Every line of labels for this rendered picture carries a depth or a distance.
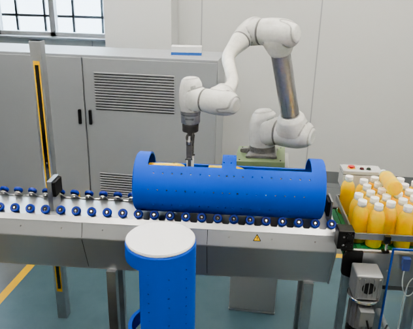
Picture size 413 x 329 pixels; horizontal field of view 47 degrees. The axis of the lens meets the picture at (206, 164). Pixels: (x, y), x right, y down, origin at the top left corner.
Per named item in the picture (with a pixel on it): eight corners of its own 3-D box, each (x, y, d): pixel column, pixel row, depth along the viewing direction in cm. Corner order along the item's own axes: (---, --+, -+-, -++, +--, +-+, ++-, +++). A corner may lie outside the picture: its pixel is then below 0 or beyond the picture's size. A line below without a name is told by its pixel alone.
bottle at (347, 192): (349, 209, 251) (354, 176, 244) (353, 215, 244) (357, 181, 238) (336, 209, 251) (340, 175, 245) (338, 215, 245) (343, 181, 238)
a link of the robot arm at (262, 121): (257, 139, 297) (257, 104, 290) (283, 143, 287) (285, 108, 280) (243, 145, 285) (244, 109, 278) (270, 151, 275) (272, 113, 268)
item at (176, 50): (171, 54, 391) (171, 44, 388) (201, 55, 391) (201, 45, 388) (170, 55, 380) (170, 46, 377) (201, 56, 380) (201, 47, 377)
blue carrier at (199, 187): (144, 190, 251) (142, 141, 238) (313, 198, 246) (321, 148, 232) (133, 221, 226) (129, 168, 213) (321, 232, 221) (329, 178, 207)
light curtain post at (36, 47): (61, 311, 308) (33, 39, 248) (70, 312, 308) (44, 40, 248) (57, 318, 302) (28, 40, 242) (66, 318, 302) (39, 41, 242)
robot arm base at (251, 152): (242, 148, 299) (242, 140, 298) (278, 149, 296) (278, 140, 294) (238, 157, 283) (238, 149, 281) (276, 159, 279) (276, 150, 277)
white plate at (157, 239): (174, 215, 210) (174, 218, 210) (114, 230, 196) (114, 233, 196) (208, 243, 188) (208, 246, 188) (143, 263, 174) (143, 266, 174)
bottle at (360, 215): (349, 242, 218) (354, 205, 212) (348, 235, 225) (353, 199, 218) (365, 245, 217) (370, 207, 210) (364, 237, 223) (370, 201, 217)
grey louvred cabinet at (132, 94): (10, 188, 489) (-9, 42, 438) (220, 205, 460) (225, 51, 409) (-21, 211, 439) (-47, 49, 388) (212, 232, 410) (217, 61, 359)
